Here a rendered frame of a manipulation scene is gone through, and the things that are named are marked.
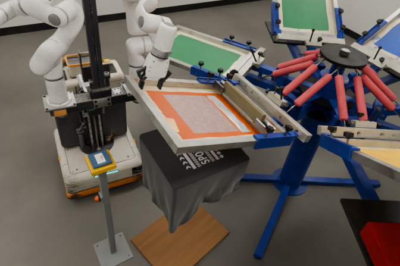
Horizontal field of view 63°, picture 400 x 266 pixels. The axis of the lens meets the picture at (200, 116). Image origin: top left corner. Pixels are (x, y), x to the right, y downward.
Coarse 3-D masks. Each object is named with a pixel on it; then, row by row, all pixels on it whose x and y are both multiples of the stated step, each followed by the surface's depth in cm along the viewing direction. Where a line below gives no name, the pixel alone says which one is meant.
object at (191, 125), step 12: (180, 120) 157; (192, 120) 162; (204, 120) 166; (216, 120) 171; (228, 120) 176; (240, 120) 182; (180, 132) 148; (192, 132) 152; (204, 132) 156; (216, 132) 161; (228, 132) 165; (240, 132) 170; (252, 132) 176
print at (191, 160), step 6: (216, 150) 186; (180, 156) 180; (186, 156) 180; (192, 156) 180; (198, 156) 181; (204, 156) 181; (210, 156) 182; (216, 156) 182; (222, 156) 183; (186, 162) 176; (192, 162) 177; (198, 162) 177; (204, 162) 178; (186, 168) 173; (192, 168) 173
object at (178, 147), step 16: (128, 80) 165; (176, 80) 186; (192, 80) 195; (144, 96) 156; (160, 128) 142; (176, 144) 133; (192, 144) 137; (208, 144) 142; (224, 144) 148; (240, 144) 156
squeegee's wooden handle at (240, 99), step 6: (228, 84) 194; (228, 90) 194; (234, 90) 190; (234, 96) 190; (240, 96) 186; (240, 102) 186; (246, 102) 183; (246, 108) 183; (252, 108) 179; (258, 108) 179; (252, 114) 179; (258, 114) 176; (264, 114) 175
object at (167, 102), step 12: (156, 96) 168; (168, 96) 174; (180, 96) 179; (192, 96) 185; (204, 96) 191; (216, 96) 197; (168, 108) 163; (180, 108) 167; (192, 108) 172; (204, 108) 178; (216, 108) 183; (228, 108) 189
